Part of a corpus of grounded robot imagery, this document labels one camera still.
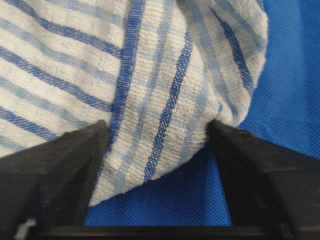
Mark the blue table cloth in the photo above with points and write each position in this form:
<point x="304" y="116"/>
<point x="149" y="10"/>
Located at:
<point x="285" y="110"/>

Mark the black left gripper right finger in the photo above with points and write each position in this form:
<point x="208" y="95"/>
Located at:
<point x="272" y="192"/>

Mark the white blue-striped towel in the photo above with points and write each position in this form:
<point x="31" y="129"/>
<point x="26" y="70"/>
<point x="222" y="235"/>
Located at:
<point x="156" y="71"/>

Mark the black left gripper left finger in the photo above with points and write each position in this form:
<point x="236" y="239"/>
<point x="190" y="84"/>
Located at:
<point x="51" y="183"/>

